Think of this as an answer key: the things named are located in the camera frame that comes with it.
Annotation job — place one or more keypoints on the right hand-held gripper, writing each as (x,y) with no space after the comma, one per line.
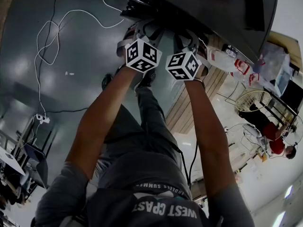
(182,65)

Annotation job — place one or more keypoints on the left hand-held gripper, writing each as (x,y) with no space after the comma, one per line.
(142,58)

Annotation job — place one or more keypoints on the person's left forearm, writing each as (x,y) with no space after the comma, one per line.
(111,98)

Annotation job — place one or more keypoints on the person's right forearm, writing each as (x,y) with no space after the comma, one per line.
(203,112)

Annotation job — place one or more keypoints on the black washing machine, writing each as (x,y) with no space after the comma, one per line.
(201,8)

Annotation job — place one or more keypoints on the person's right hand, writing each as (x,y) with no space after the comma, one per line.
(203,51)

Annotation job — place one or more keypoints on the person's left hand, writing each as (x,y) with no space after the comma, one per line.
(130,34)

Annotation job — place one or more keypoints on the person's left shoe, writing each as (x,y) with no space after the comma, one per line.
(107,80)

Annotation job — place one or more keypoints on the black remote control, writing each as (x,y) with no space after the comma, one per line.
(255,13)

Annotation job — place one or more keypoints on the small white floor scrap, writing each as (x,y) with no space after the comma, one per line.
(69,73)

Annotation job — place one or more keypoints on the clear plastic bag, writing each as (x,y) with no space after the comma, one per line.
(277,65)

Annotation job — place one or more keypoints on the person's grey trousers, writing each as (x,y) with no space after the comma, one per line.
(146,126)

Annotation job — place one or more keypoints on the white power strip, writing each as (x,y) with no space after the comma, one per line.
(226,129)
(43,119)

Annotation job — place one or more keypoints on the tan cardboard sheet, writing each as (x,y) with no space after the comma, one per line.
(286,41)

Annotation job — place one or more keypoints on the black table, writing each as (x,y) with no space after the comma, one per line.
(293,93)

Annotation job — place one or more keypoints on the person's grey t-shirt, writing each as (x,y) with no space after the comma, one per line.
(151,204)

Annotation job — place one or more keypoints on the white table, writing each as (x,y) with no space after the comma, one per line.
(9,159)

